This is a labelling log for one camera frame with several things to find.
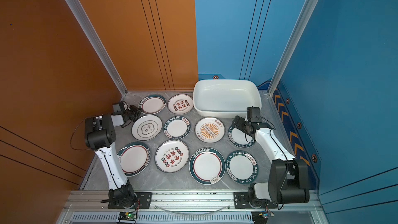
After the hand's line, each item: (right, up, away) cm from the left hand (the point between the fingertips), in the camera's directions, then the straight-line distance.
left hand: (143, 106), depth 108 cm
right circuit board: (+69, -51, -38) cm, 94 cm away
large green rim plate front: (+45, -32, -26) cm, 61 cm away
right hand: (+63, -11, -19) cm, 66 cm away
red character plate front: (+25, -28, -21) cm, 43 cm away
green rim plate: (+4, +1, +7) cm, 8 cm away
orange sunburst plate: (+47, -15, -11) cm, 51 cm away
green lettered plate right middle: (+66, -21, -8) cm, 70 cm away
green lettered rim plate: (+25, -14, -8) cm, 30 cm away
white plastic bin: (+59, +5, +7) cm, 60 cm away
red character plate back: (+26, +2, +4) cm, 26 cm away
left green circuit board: (+8, -51, -37) cm, 64 cm away
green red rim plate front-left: (+3, -30, -20) cm, 36 cm away
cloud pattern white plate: (+6, -14, -9) cm, 18 cm away
